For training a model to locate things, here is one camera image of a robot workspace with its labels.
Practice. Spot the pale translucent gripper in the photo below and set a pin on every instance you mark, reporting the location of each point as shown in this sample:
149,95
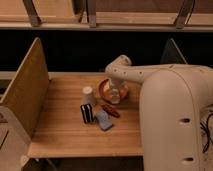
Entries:
114,90

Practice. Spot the white ceramic cup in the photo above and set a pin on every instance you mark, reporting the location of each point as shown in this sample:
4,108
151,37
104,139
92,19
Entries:
88,96

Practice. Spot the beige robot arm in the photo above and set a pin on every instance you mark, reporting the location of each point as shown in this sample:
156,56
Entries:
171,101

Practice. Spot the black white striped eraser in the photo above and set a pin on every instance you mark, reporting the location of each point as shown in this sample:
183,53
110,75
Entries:
87,113

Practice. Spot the orange round plate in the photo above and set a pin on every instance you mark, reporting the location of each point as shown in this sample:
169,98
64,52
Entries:
104,90

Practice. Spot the red brown small object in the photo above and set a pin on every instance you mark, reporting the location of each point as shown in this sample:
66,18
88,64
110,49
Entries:
110,110

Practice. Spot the right dark side panel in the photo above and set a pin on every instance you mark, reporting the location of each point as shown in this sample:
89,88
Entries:
172,54

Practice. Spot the left wooden side panel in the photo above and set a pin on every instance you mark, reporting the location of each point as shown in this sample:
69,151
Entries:
22,101

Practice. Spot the wooden shelf rail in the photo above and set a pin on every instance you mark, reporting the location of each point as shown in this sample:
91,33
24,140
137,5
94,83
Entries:
108,15

